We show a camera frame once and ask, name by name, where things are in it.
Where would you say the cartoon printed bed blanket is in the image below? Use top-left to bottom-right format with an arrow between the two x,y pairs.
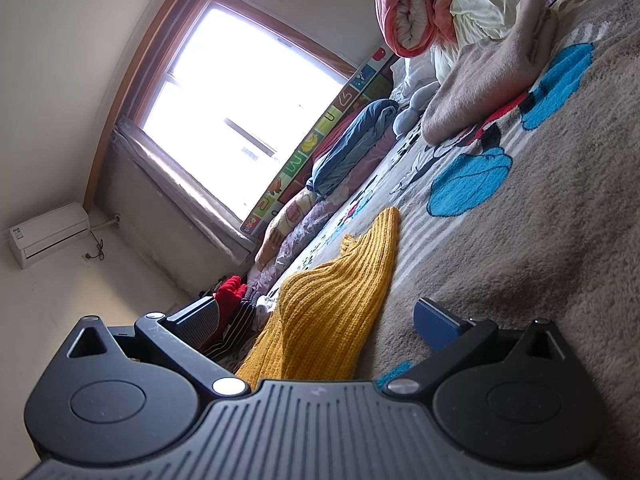
220,0 -> 640,466

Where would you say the rolled pink orange blanket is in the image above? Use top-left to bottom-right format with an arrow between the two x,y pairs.
374,0 -> 467,59

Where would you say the black power cord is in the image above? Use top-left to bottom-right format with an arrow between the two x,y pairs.
82,212 -> 123,263

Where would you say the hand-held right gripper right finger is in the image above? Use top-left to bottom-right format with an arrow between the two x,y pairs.
382,297 -> 568,402

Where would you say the stack of striped folded clothes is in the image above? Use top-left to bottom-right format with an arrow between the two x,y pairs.
206,290 -> 265,361

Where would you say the white air conditioner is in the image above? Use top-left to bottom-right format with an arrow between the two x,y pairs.
7,202 -> 91,271

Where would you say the yellow knit sweater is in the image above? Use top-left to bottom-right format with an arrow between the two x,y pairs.
235,206 -> 402,392

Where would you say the red knit sweater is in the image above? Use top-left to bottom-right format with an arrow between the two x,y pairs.
212,276 -> 249,322

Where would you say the beige fleece blanket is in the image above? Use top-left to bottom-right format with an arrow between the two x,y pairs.
421,0 -> 559,146

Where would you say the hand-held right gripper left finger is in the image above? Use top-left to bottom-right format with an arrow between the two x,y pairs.
65,296 -> 251,402

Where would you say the light blue plush toy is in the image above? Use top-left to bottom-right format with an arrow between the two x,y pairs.
392,82 -> 441,137

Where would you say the pink patterned quilt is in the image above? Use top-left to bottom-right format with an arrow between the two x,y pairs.
247,130 -> 397,287

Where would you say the window with wooden frame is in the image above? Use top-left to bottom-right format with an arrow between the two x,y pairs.
84,0 -> 362,261

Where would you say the colourful alphabet foam mat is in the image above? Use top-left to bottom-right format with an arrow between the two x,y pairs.
240,46 -> 401,236

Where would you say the folded blue quilt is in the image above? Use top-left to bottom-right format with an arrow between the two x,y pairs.
306,99 -> 400,199

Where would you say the floral cream quilt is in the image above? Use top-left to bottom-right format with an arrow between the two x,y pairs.
255,190 -> 322,267

